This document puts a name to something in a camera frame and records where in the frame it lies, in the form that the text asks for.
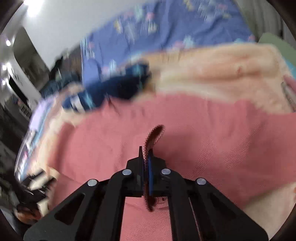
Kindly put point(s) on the navy star plush blanket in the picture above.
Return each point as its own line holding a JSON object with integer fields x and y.
{"x": 123, "y": 85}

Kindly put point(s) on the blue tree print pillow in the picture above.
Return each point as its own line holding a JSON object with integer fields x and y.
{"x": 161, "y": 25}

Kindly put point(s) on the left hand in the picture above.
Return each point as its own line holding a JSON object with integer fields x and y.
{"x": 27, "y": 214}

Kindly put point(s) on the lilac printed bed sheet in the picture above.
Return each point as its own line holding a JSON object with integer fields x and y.
{"x": 32, "y": 137}

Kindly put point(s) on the green pillow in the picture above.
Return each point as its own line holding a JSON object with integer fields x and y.
{"x": 287, "y": 51}

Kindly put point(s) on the pink knit shirt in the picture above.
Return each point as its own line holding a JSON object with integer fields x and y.
{"x": 246, "y": 153}

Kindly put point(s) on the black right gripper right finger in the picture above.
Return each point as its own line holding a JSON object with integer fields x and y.
{"x": 198, "y": 211}

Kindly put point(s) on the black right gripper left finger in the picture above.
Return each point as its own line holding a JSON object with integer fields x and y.
{"x": 95, "y": 210}

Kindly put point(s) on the folded pink clothes stack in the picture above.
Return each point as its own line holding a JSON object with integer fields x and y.
{"x": 288, "y": 88}

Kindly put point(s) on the peach fleece blanket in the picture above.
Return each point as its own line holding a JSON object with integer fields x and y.
{"x": 226, "y": 73}

